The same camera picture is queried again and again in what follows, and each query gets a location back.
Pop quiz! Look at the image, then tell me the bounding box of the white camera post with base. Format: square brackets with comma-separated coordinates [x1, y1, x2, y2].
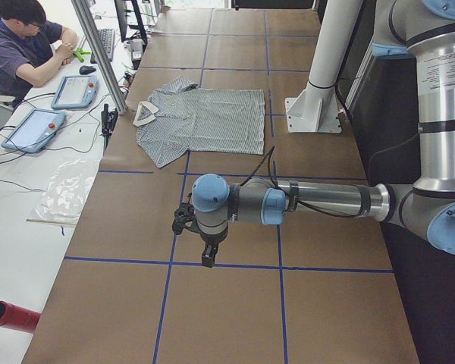
[285, 0, 363, 133]

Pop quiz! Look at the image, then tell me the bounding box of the blue teach pendant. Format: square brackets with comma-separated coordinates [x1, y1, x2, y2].
[51, 74, 98, 110]
[1, 108, 66, 153]

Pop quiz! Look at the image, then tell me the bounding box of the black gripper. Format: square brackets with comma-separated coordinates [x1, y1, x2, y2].
[201, 242, 220, 268]

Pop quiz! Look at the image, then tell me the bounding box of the black clamp tool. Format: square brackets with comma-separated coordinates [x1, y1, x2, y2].
[101, 103, 118, 153]

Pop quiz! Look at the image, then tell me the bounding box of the blue white striped polo shirt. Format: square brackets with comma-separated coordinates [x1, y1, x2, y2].
[133, 77, 265, 168]

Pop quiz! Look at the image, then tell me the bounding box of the clear plastic bag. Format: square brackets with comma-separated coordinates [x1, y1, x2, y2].
[27, 158, 99, 227]

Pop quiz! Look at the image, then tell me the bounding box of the red cylinder tube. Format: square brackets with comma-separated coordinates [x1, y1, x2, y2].
[0, 301, 41, 334]

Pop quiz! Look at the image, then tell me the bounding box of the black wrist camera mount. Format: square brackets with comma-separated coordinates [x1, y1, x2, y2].
[171, 202, 199, 235]

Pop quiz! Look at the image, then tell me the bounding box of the far blue teach pendant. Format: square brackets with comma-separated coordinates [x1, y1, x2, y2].
[51, 74, 98, 110]

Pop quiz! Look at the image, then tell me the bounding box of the green plastic tool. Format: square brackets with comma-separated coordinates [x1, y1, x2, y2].
[73, 48, 91, 63]

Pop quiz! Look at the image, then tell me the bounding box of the seated person in blue shirt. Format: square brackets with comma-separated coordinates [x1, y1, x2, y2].
[0, 0, 77, 107]

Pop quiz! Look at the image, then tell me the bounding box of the black computer mouse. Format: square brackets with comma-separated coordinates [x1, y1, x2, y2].
[79, 65, 96, 75]

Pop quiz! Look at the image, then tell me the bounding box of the aluminium frame post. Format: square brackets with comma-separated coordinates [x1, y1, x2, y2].
[71, 0, 127, 115]

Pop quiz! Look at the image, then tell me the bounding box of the black monitor stand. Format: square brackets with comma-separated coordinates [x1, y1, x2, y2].
[113, 0, 149, 43]

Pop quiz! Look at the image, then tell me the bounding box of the black keyboard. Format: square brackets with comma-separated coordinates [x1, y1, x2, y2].
[98, 28, 115, 61]

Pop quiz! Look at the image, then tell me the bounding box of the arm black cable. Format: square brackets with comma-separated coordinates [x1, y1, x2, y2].
[239, 146, 365, 219]

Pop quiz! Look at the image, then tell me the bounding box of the near blue teach pendant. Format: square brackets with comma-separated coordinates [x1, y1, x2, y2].
[1, 108, 66, 153]

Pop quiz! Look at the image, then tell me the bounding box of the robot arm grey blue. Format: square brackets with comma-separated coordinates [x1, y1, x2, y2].
[187, 1, 455, 267]

